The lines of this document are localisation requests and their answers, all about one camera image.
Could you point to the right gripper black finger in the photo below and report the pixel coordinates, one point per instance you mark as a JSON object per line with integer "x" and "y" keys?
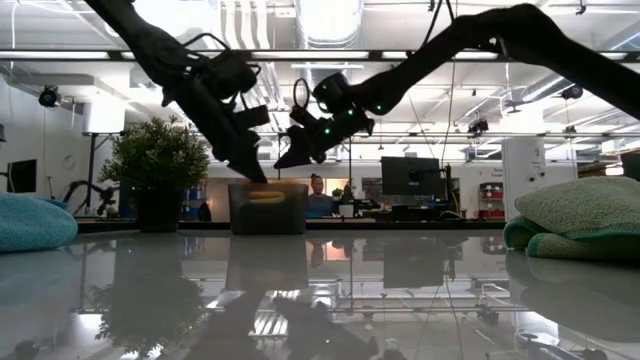
{"x": 286, "y": 147}
{"x": 300, "y": 155}

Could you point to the blue microfiber towel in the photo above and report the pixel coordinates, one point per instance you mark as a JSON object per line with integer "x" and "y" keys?
{"x": 30, "y": 222}

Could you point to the light green microfiber towel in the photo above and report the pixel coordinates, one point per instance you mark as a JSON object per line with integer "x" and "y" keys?
{"x": 575, "y": 210}

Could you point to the background black robot arm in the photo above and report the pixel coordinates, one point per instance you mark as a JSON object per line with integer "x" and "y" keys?
{"x": 80, "y": 187}
{"x": 350, "y": 195}

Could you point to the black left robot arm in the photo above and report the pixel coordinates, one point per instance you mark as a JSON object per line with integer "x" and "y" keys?
{"x": 150, "y": 45}

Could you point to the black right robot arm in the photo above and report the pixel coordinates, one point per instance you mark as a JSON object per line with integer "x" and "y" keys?
{"x": 500, "y": 30}

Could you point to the person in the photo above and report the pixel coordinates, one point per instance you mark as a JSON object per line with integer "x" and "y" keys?
{"x": 318, "y": 200}

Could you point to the dark grey plastic bin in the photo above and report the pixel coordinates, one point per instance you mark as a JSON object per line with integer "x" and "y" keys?
{"x": 270, "y": 217}

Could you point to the blue storage crates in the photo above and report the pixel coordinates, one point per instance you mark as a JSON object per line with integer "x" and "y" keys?
{"x": 195, "y": 200}

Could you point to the small green potted plant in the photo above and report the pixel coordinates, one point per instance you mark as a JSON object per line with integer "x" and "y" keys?
{"x": 155, "y": 155}

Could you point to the overhead light bar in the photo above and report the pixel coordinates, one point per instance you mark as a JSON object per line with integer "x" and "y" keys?
{"x": 310, "y": 55}

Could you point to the black computer monitor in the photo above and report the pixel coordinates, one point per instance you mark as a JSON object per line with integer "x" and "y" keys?
{"x": 631, "y": 167}
{"x": 410, "y": 175}

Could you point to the white box light on stand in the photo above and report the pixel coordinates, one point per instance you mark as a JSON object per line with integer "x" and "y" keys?
{"x": 103, "y": 119}

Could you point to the red storage shelf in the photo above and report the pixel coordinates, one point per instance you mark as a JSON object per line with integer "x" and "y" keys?
{"x": 491, "y": 200}

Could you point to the white cabinet pillar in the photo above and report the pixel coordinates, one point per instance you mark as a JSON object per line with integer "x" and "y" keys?
{"x": 522, "y": 165}

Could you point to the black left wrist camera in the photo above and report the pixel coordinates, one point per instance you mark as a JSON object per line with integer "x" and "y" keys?
{"x": 252, "y": 116}

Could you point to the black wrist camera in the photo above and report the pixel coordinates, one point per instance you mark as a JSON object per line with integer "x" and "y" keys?
{"x": 252, "y": 116}
{"x": 304, "y": 118}

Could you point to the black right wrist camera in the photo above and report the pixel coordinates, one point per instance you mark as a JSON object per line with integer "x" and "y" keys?
{"x": 304, "y": 118}

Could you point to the silver ventilation duct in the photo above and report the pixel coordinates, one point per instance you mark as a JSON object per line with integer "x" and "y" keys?
{"x": 330, "y": 20}

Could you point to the black metal table frame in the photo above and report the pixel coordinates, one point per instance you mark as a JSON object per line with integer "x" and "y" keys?
{"x": 400, "y": 225}

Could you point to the black wall screen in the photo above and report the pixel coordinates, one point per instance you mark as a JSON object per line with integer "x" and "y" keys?
{"x": 22, "y": 175}

